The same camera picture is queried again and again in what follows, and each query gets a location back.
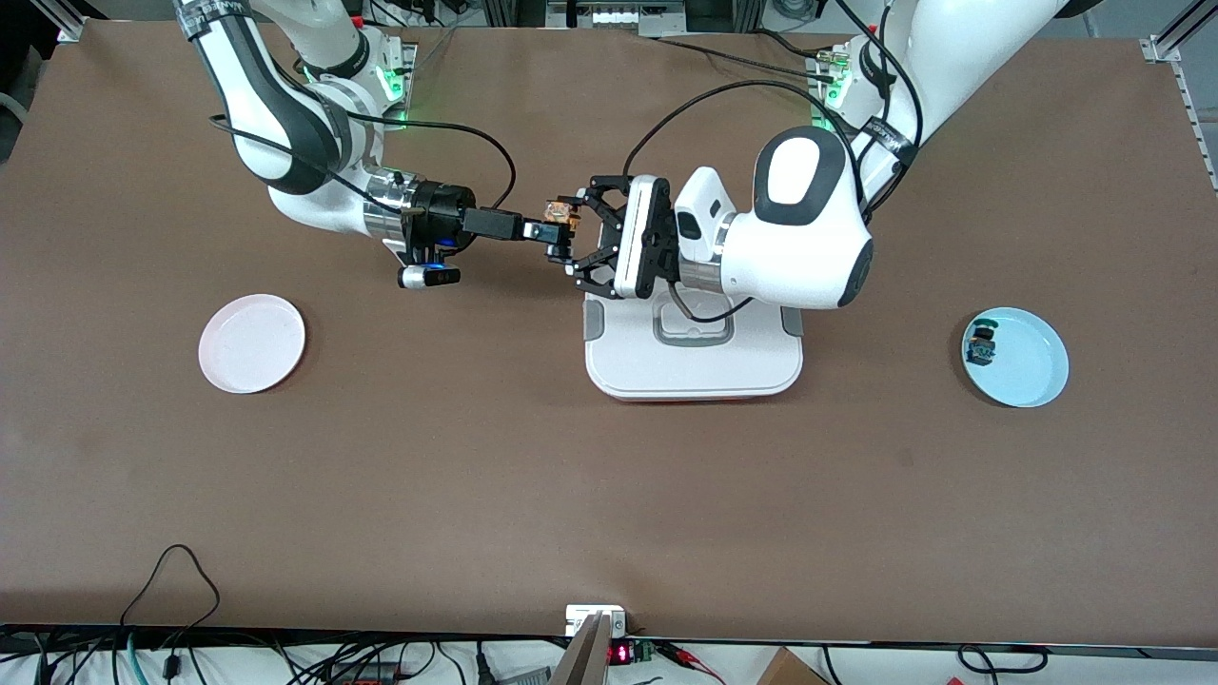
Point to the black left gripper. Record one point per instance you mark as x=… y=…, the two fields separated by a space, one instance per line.
x=605 y=232

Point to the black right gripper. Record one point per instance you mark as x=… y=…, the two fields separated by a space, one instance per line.
x=440 y=219

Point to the orange black switch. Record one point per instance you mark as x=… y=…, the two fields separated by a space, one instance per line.
x=559 y=211

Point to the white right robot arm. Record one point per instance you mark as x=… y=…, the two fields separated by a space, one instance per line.
x=285 y=124

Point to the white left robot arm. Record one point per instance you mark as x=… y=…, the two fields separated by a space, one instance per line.
x=809 y=228

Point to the white power strip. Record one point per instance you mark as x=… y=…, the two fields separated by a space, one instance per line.
x=633 y=16

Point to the white round plate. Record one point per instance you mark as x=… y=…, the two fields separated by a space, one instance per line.
x=251 y=343

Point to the red digit display module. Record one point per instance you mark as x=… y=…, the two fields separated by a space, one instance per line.
x=618 y=654

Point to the red clip lead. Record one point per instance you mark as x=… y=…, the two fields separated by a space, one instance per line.
x=690 y=659

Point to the light blue round plate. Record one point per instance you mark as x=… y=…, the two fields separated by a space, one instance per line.
x=1032 y=357

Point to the brown cardboard box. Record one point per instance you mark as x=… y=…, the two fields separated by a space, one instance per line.
x=790 y=671

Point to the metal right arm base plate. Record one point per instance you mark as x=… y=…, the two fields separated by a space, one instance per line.
x=404 y=95

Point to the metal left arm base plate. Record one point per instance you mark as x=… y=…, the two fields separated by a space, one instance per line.
x=816 y=95

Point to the white mounting bracket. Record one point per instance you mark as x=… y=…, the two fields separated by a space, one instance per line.
x=580 y=616

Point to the green black switch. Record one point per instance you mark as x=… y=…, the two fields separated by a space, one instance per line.
x=980 y=347

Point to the grey camera mount bar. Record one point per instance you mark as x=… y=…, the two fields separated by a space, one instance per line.
x=585 y=656

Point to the aluminium frame profile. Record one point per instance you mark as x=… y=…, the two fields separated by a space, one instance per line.
x=1189 y=95

